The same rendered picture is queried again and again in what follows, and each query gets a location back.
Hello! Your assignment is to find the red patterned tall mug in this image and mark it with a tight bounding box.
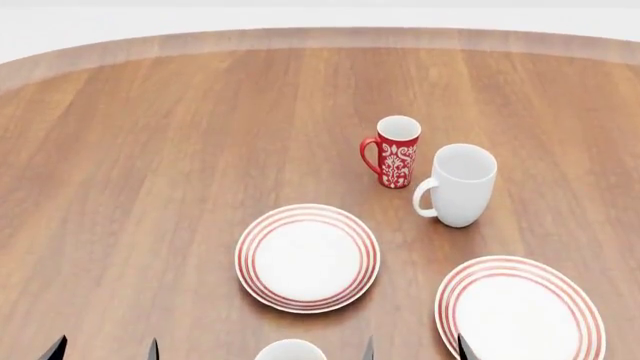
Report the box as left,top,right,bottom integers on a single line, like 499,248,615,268
358,114,422,190

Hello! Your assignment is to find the red-striped white plate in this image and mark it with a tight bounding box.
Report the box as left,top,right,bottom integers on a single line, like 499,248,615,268
234,203,382,315
434,255,607,360

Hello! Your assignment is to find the plain white mug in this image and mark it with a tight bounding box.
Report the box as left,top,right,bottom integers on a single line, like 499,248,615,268
412,143,498,229

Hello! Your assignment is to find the yellow and white mug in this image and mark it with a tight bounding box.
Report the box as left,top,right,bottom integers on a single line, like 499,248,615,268
253,338,328,360

